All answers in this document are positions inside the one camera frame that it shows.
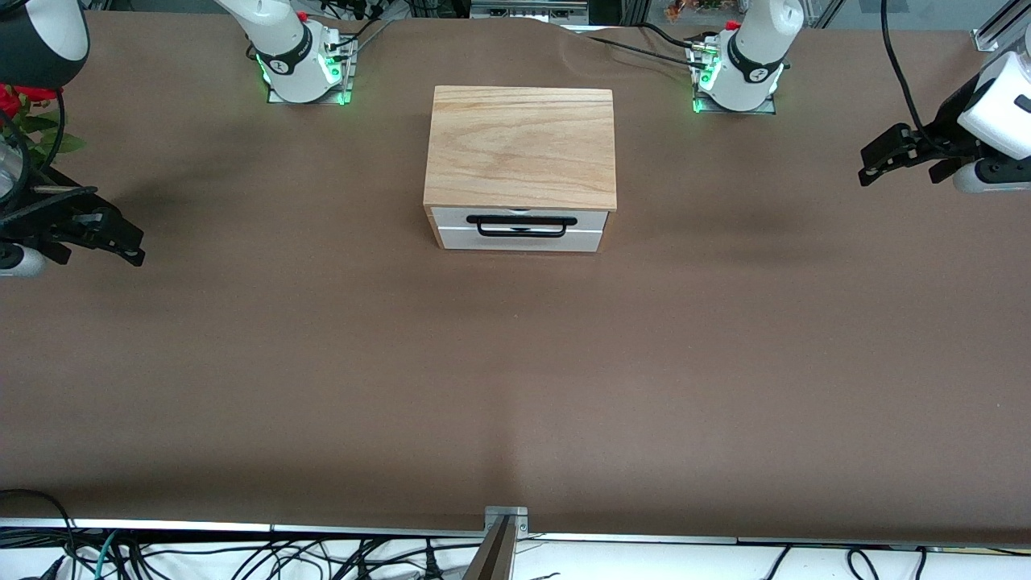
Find short black table cable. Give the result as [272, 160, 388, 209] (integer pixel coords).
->
[640, 22, 710, 51]

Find wooden drawer cabinet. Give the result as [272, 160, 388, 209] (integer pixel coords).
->
[423, 86, 619, 253]

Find black looped cable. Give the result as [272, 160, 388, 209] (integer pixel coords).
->
[0, 489, 79, 557]

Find black metal drawer handle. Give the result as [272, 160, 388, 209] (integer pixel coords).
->
[466, 214, 579, 238]

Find grey electronics box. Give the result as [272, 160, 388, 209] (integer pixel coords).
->
[470, 0, 590, 23]

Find tangled black cables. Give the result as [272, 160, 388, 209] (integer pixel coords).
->
[113, 536, 476, 580]

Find wooden drawer with white front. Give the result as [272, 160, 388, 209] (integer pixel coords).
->
[429, 207, 609, 233]

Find aluminium frame profile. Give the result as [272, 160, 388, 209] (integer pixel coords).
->
[971, 0, 1031, 53]

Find teal cable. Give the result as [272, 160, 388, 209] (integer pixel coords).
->
[91, 532, 119, 580]

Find red rose with green leaves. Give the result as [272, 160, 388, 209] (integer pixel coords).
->
[0, 85, 85, 168]

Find long black table cable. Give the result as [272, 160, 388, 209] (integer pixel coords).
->
[564, 32, 710, 69]

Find dark aluminium profile beam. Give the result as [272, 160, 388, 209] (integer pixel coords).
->
[463, 516, 516, 580]

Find white lower cabinet panel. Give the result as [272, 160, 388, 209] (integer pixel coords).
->
[437, 230, 605, 253]

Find aluminium table edge rail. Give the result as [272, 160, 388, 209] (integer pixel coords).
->
[0, 518, 1031, 550]

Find brown table mat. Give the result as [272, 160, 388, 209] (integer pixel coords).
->
[0, 12, 1031, 545]

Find grey metal bracket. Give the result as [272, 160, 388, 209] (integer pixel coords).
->
[483, 507, 531, 537]

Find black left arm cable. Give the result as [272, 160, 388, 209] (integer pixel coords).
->
[881, 0, 937, 154]

